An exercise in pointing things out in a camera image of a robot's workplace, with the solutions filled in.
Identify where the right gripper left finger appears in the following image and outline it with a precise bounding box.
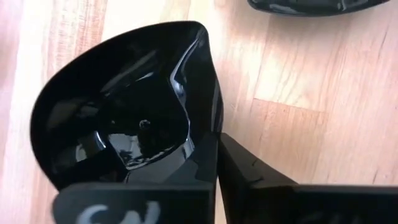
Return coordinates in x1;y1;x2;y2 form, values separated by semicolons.
51;132;218;224

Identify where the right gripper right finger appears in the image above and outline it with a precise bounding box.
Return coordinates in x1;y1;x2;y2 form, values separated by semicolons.
217;133;398;224

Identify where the black leaf-shaped bowl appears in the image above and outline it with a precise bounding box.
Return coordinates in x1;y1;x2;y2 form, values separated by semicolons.
30;20;224;190

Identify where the black rounded square bowl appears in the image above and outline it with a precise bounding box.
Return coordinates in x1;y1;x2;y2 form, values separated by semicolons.
247;0;391;18

